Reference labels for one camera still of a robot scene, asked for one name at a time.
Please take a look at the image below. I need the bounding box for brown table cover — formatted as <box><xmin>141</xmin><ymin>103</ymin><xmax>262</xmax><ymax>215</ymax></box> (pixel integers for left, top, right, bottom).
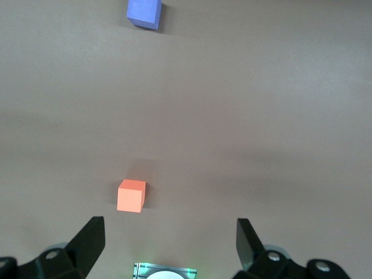
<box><xmin>0</xmin><ymin>0</ymin><xmax>372</xmax><ymax>279</ymax></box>

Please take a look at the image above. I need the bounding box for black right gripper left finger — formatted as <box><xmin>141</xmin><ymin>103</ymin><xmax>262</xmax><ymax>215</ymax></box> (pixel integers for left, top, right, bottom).
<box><xmin>0</xmin><ymin>216</ymin><xmax>105</xmax><ymax>279</ymax></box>

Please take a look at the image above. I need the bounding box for purple foam block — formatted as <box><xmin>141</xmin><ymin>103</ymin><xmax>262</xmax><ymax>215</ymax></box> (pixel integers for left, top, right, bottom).
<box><xmin>127</xmin><ymin>0</ymin><xmax>163</xmax><ymax>31</ymax></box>

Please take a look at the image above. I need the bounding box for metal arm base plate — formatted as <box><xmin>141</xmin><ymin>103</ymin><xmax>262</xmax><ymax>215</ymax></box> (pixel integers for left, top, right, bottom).
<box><xmin>133</xmin><ymin>262</ymin><xmax>198</xmax><ymax>279</ymax></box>

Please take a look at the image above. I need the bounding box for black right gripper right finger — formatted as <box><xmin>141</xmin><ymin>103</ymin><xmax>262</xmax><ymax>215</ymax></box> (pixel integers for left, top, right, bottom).
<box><xmin>234</xmin><ymin>217</ymin><xmax>349</xmax><ymax>279</ymax></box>

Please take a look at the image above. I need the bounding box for orange foam block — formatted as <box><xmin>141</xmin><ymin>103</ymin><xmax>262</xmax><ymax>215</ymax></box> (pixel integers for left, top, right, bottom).
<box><xmin>116</xmin><ymin>178</ymin><xmax>146</xmax><ymax>213</ymax></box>

